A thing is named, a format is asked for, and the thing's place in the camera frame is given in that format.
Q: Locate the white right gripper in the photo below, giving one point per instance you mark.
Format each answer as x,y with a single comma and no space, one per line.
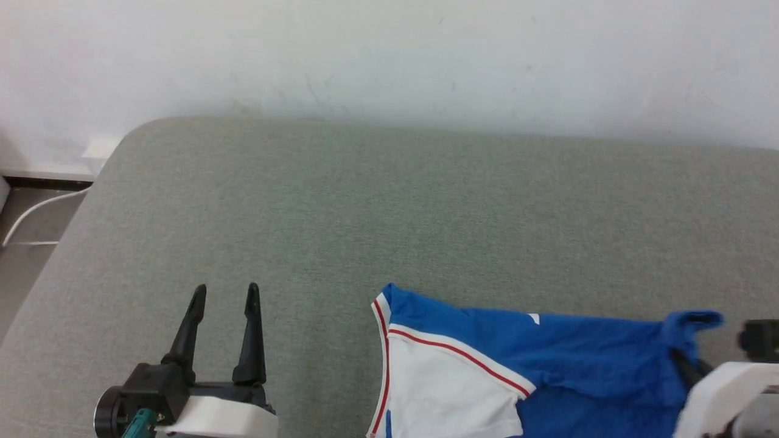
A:
724,389

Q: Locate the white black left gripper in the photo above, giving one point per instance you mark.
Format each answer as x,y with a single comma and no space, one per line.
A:
213,420

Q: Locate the blue white red-striped shirt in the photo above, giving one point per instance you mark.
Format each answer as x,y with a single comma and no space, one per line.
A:
578,353

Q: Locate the grey fabric sofa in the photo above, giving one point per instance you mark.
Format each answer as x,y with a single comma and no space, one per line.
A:
365,201

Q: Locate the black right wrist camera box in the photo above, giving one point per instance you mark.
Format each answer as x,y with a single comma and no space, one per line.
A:
761,340

